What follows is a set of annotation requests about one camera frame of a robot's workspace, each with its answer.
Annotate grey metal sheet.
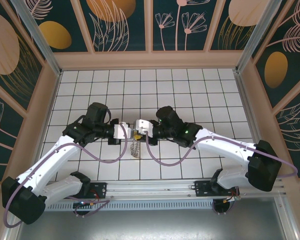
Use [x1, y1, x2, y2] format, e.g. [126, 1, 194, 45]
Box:
[4, 209, 298, 240]

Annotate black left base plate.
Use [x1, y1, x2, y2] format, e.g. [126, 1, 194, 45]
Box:
[88, 182, 108, 200]

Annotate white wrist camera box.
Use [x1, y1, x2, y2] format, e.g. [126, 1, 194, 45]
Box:
[113, 121, 131, 140]
[133, 119, 154, 137]

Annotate aluminium mounting rail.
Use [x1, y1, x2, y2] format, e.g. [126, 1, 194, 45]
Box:
[44, 177, 287, 205]

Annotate aluminium frame post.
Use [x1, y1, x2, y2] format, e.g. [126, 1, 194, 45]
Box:
[234, 0, 278, 74]
[11, 0, 63, 77]

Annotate metal disc with key rings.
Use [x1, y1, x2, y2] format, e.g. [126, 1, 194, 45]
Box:
[129, 139, 143, 159]

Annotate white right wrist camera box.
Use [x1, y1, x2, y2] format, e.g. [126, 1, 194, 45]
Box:
[133, 119, 154, 137]

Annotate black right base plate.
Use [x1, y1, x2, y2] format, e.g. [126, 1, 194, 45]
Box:
[194, 180, 241, 198]

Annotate slotted grey cable duct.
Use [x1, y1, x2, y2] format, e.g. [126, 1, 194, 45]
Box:
[46, 201, 241, 212]

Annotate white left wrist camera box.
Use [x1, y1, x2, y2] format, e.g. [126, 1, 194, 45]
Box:
[113, 121, 131, 140]

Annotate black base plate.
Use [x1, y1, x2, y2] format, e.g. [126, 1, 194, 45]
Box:
[194, 180, 241, 198]
[88, 182, 108, 200]

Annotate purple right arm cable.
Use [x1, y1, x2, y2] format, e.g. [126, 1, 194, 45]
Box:
[144, 129, 298, 216]

